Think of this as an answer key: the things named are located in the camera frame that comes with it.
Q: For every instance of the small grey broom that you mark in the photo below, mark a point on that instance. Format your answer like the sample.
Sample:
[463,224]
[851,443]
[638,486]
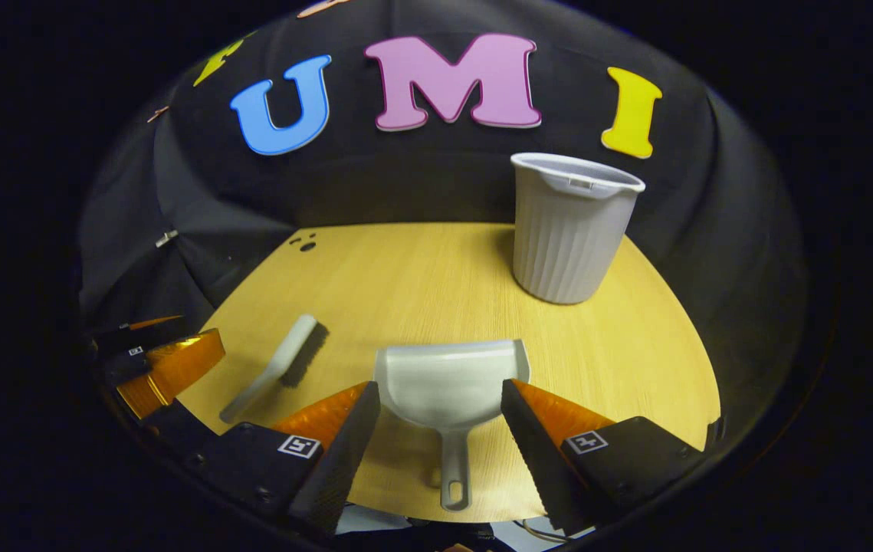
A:
[283,360]

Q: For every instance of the white plastic dustpan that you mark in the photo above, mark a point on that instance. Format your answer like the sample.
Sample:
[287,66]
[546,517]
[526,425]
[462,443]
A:
[447,383]

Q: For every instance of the white ribbed garbage bin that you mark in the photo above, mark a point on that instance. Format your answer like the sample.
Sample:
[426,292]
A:
[566,238]

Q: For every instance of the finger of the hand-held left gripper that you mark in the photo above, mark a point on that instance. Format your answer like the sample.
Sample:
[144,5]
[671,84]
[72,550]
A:
[137,333]
[175,368]

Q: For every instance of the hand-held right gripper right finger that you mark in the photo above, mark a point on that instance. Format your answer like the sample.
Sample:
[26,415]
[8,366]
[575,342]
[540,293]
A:
[536,460]

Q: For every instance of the copper metal clip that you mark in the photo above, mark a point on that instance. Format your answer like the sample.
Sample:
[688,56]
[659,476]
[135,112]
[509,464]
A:
[158,113]

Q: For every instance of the wooden desktop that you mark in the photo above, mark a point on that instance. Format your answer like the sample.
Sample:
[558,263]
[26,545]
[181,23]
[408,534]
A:
[421,284]

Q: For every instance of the silver metal clip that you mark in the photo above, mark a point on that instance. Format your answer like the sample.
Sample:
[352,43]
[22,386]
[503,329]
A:
[166,238]

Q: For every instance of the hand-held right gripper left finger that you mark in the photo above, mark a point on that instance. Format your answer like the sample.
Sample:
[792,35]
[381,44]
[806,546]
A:
[344,460]

